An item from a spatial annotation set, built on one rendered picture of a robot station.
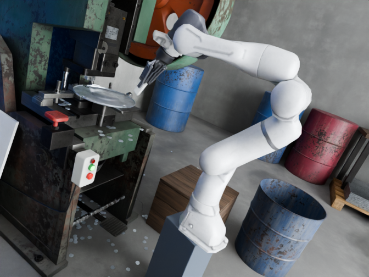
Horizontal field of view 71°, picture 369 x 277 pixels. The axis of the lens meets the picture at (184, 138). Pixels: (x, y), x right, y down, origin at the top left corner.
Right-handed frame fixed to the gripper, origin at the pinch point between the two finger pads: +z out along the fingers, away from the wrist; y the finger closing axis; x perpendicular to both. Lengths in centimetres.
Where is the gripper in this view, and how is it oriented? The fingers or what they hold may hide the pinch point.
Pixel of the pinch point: (140, 87)
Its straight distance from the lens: 117.3
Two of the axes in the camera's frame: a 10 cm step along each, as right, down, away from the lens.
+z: -6.4, 6.3, 4.4
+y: 4.5, -1.6, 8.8
